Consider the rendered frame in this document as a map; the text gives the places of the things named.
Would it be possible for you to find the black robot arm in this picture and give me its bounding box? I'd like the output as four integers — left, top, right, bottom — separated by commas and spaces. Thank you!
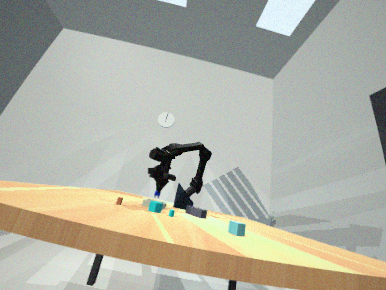
148, 142, 212, 198

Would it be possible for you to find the small brown block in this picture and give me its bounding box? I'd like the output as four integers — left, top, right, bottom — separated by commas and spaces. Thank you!
116, 197, 123, 205

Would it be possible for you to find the white square tray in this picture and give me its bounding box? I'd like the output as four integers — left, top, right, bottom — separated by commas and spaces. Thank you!
142, 198, 166, 210

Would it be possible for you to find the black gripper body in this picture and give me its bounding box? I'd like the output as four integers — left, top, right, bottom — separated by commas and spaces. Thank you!
149, 163, 176, 181

